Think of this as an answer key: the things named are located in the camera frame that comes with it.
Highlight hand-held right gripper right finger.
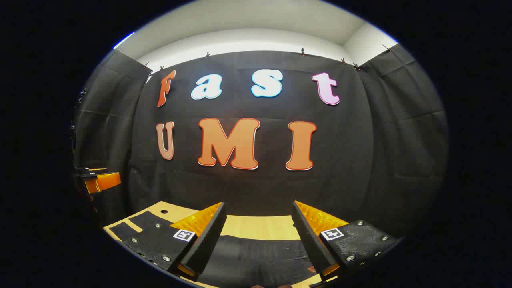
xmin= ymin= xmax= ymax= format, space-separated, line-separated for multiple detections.
xmin=291 ymin=200 xmax=400 ymax=283

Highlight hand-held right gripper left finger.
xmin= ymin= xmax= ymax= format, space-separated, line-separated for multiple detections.
xmin=121 ymin=202 xmax=228 ymax=280

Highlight dark denim jeans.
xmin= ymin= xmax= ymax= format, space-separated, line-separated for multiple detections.
xmin=109 ymin=211 xmax=320 ymax=288

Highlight black backdrop cloth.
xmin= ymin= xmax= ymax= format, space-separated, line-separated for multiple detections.
xmin=74 ymin=47 xmax=448 ymax=240

